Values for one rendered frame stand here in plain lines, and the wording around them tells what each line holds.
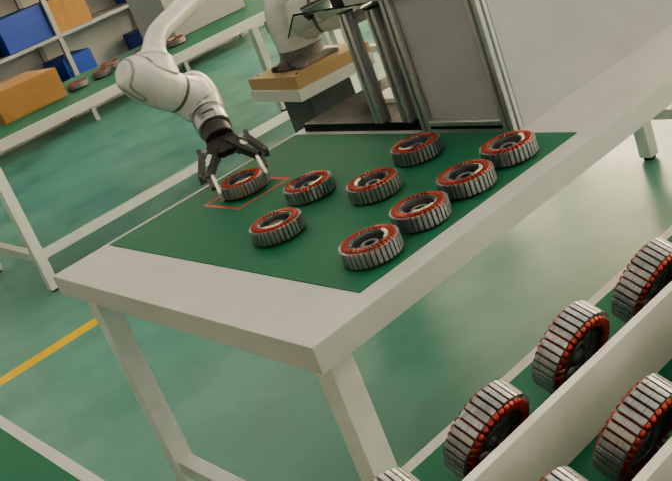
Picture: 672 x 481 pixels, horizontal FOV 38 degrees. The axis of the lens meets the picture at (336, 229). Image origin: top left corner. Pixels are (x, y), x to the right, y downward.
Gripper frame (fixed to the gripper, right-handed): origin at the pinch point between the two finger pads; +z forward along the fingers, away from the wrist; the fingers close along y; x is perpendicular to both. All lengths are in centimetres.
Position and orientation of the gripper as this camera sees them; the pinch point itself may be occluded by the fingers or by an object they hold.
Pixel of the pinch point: (242, 182)
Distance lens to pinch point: 234.1
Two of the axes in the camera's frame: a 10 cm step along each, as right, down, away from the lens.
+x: 1.7, 6.2, 7.7
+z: 3.9, 6.7, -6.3
